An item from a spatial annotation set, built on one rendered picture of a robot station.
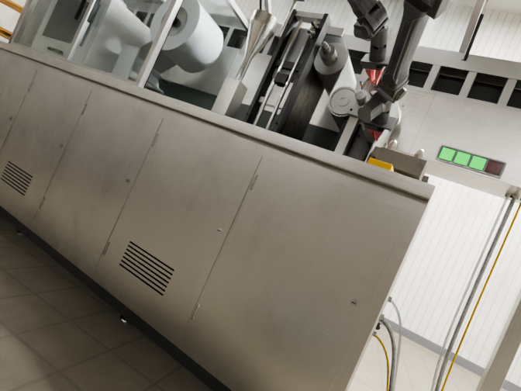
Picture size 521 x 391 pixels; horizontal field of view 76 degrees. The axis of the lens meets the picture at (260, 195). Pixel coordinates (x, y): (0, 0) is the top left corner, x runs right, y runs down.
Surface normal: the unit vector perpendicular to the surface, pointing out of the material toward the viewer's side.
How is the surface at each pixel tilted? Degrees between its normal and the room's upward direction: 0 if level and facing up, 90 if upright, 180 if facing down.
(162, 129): 90
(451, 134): 90
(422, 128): 90
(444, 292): 90
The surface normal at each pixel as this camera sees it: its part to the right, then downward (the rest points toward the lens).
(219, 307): -0.40, -0.18
